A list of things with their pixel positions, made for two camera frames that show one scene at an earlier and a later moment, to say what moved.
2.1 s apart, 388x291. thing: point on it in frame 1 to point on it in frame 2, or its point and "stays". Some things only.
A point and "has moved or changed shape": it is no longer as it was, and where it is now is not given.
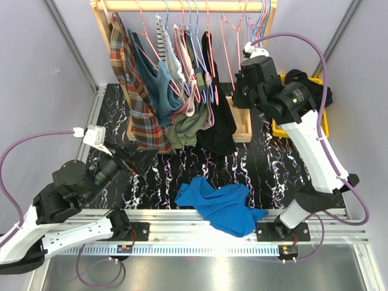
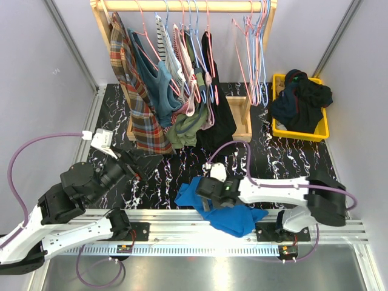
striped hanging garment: [168, 53] stays
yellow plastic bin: [280, 130] stays
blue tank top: [225, 207] stays
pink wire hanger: [237, 30] has moved or changed shape
